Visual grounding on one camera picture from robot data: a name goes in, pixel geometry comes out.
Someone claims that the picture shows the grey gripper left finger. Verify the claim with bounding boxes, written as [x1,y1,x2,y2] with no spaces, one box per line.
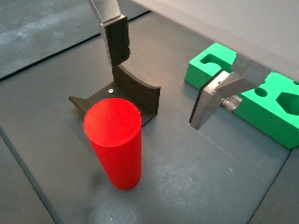
[88,0,129,66]

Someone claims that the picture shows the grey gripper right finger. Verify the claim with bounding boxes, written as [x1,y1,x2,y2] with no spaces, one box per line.
[189,54,271,130]

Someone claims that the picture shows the red cylinder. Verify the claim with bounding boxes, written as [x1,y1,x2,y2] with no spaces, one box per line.
[83,98,141,190]

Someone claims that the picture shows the green shape sorting board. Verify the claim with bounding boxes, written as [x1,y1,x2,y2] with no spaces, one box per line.
[184,43,299,149]

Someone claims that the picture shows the black curved holder stand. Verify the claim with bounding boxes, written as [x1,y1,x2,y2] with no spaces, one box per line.
[69,66,161,125]

